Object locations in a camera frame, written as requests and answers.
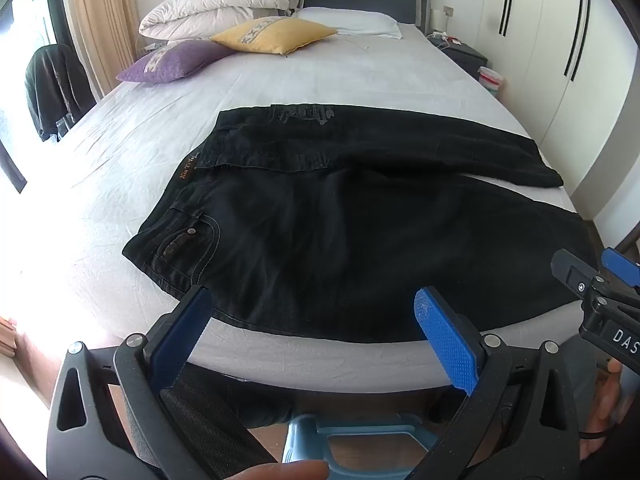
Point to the white bedside lamp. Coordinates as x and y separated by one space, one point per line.
438 21

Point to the black denim pants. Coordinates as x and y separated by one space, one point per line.
325 240

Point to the dark grey nightstand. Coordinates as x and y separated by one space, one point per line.
465 55

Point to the purple cushion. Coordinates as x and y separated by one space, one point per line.
175 62

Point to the person's right hand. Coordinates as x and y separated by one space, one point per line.
602 405

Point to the bed with white sheet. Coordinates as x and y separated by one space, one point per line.
310 80

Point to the white wardrobe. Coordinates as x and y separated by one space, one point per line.
540 20

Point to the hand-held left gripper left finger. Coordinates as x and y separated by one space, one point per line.
182 330

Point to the white pillow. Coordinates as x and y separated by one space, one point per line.
350 20

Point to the dark jacket on chair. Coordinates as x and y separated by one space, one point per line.
52 85

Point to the person's left hand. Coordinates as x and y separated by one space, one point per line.
285 472

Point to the wall switch plate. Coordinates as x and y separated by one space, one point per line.
448 10

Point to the white and red bin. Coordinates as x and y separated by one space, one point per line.
490 79

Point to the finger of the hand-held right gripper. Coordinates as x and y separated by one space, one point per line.
620 265
572 272

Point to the folded white duvet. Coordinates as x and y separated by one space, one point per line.
220 5

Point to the beige curtain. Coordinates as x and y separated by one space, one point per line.
105 20

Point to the blue plastic stool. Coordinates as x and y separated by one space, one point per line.
360 440

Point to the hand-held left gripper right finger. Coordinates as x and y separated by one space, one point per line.
445 340

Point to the yellow cushion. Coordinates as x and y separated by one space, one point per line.
272 35

